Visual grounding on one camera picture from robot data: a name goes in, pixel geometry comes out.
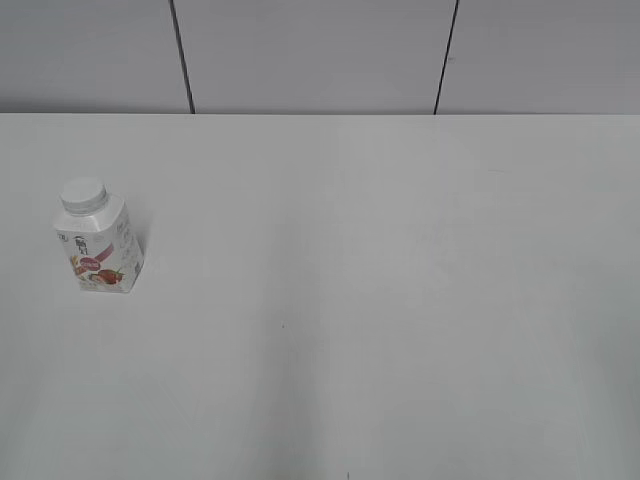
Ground white bottle cap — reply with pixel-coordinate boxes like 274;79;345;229
60;177;109;216

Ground white yili changqing bottle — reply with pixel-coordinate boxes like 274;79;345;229
54;194;144;293

